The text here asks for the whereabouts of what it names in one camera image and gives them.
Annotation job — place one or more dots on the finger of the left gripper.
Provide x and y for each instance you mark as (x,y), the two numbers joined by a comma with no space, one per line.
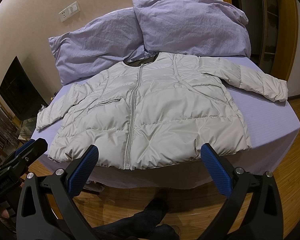
(18,162)

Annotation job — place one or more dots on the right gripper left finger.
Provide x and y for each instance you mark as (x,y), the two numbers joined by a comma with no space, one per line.
(46,209)

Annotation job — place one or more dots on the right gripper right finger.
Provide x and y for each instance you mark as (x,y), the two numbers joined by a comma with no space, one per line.
(264,216)

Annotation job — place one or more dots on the light grey puffer jacket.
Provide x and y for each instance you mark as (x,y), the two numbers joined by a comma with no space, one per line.
(157,114)

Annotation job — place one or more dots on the person's left hand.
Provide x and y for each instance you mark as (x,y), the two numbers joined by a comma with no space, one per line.
(7,212)

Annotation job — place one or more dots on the cluttered side table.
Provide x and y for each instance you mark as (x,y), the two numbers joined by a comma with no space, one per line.
(13,132)

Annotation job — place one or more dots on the black television screen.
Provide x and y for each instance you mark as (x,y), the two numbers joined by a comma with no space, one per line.
(19,93)

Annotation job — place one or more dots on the person's dark trouser legs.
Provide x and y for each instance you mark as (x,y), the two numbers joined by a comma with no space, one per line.
(145,224)

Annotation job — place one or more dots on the left lavender pillow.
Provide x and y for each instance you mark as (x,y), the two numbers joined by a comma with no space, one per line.
(101,43)

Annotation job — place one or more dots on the lavender pillow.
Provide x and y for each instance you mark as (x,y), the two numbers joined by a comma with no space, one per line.
(101,43)
(194,27)

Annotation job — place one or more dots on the right lavender pillow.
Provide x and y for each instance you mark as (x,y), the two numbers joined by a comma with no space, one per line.
(194,27)

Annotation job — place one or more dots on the white wall switch socket panel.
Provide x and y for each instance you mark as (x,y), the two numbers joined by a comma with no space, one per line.
(69,11)

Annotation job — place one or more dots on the wooden door frame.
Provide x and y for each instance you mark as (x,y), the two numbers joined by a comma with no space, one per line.
(287,39)

